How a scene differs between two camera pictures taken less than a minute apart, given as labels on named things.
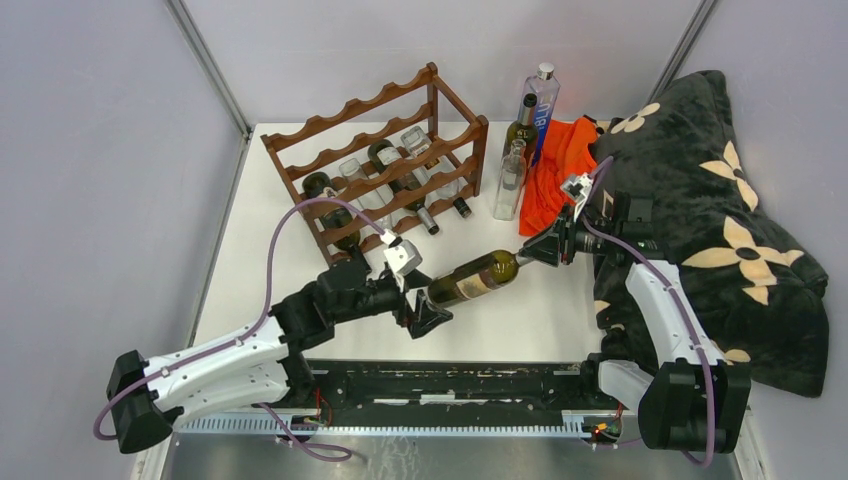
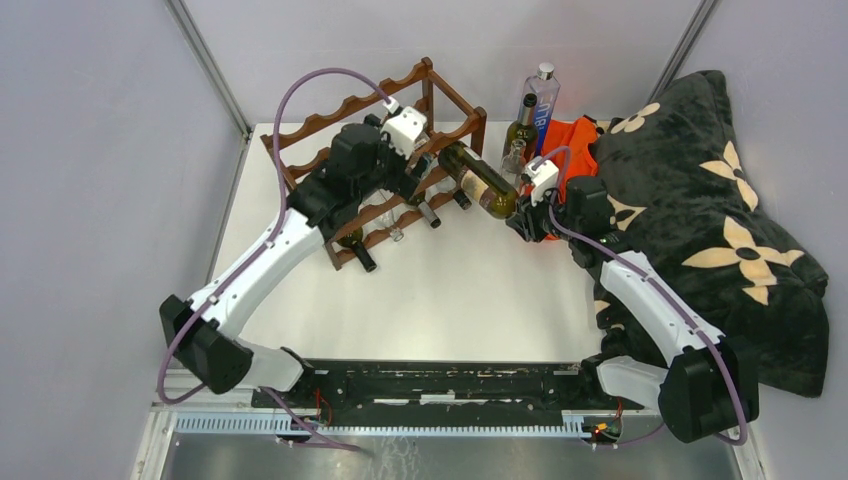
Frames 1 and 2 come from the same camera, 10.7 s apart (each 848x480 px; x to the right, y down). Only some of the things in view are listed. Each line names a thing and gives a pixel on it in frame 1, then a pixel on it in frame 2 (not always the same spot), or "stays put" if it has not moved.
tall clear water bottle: [546, 88] stays put
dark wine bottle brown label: [483, 274] -> [487, 187]
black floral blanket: [761, 288] stays put
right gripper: [547, 248] -> [525, 220]
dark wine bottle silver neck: [524, 129] stays put
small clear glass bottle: [510, 179] stays put
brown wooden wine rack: [410, 152] stays put
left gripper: [423, 318] -> [402, 182]
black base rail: [438, 388] stays put
